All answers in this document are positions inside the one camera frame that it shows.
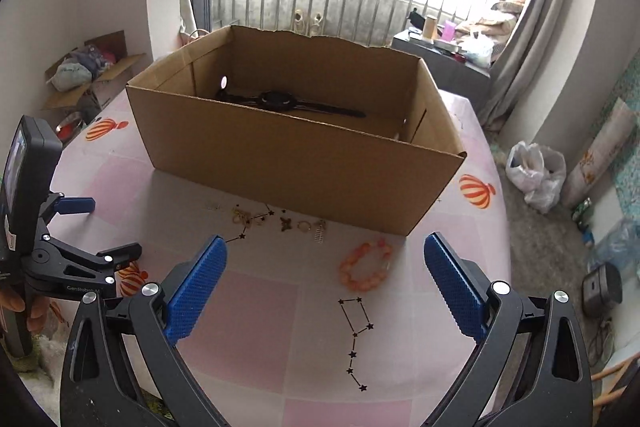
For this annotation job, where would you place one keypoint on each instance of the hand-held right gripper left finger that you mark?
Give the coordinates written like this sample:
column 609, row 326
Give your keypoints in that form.
column 195, row 292

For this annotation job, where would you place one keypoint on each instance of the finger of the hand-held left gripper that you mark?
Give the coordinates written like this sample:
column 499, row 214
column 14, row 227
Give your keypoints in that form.
column 75, row 205
column 107, row 259

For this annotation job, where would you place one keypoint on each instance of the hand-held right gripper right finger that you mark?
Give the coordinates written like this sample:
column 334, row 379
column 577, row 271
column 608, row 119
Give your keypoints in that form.
column 452, row 287

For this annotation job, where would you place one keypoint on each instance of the large cardboard box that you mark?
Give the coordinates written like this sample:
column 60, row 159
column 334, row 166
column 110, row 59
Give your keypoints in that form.
column 300, row 157

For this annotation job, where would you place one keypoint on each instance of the person's left hand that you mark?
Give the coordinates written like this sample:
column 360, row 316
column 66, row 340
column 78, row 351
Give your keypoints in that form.
column 36, row 319

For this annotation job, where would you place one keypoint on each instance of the metal bowl on floor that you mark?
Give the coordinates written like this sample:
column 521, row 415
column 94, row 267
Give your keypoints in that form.
column 67, row 128

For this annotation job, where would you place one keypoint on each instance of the pink printed tablecloth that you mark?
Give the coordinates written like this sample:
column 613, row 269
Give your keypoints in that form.
column 275, row 307

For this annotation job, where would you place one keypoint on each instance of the small gold stud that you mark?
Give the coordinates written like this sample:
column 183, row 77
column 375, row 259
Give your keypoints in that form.
column 215, row 207

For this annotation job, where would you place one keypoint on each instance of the small gold earring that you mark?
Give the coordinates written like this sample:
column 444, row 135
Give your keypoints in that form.
column 260, row 221

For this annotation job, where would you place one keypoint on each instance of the white stuffed bag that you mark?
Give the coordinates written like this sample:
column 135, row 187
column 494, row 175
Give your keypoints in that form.
column 70, row 74

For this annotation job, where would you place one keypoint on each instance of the white fluffy mat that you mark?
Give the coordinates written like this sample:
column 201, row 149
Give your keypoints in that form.
column 47, row 354

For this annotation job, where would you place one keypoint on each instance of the gold butterfly brooch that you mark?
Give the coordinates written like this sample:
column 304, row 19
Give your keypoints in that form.
column 286, row 223

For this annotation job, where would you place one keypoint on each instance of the small open cardboard box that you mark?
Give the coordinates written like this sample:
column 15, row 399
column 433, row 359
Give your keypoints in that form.
column 107, row 79

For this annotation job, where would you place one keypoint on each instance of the purple clothing bundle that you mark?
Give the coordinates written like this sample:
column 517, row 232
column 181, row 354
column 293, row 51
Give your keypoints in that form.
column 95, row 56

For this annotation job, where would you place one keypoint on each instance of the silver hair clip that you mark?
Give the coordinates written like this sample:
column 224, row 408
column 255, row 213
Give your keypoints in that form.
column 320, row 232

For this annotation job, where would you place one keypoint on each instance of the white plastic shopping bag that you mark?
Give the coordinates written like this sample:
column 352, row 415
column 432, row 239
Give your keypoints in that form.
column 535, row 172

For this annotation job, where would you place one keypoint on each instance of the small black bin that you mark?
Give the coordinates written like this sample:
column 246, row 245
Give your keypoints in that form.
column 602, row 289

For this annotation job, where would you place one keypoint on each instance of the wooden chair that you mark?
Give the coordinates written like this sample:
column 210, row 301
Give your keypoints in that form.
column 612, row 372

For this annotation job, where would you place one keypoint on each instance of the rolled white poster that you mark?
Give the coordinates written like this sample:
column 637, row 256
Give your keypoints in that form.
column 597, row 152

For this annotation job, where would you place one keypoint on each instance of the black wrist watch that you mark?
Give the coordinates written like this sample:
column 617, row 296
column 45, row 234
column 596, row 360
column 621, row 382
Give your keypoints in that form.
column 277, row 100

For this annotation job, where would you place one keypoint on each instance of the teal floral cloth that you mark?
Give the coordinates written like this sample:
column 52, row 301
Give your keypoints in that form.
column 627, row 167

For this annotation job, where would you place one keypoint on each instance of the grey cabinet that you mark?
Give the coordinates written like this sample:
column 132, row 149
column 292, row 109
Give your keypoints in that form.
column 440, row 74

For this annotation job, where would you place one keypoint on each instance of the white plastic bag on cabinet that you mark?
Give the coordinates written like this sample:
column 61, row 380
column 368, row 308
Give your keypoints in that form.
column 477, row 49

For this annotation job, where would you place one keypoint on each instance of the pink box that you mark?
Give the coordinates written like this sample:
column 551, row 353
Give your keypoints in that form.
column 450, row 30

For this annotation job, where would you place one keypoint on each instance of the beige cylinder container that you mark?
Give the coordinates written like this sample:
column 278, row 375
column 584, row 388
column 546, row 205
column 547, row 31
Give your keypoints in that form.
column 429, row 27

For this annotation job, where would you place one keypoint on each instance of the pile of folded cloth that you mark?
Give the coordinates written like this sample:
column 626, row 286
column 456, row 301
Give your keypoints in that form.
column 492, row 22

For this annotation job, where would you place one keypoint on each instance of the grey curtain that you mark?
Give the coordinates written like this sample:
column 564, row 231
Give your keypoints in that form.
column 545, row 32

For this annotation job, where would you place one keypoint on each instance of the beige slipper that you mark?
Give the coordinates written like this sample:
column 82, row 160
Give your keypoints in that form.
column 317, row 19
column 300, row 19

